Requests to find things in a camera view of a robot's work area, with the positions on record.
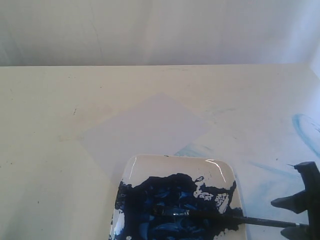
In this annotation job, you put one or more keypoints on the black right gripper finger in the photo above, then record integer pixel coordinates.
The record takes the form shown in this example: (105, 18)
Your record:
(297, 204)
(310, 196)

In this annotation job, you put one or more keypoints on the black paintbrush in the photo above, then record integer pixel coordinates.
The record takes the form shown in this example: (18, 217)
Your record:
(159, 210)

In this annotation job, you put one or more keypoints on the white square paint plate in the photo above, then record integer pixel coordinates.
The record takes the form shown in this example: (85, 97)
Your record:
(189, 183)

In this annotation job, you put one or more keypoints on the white paper sheet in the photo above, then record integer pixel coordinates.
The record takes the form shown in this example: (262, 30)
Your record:
(159, 125)

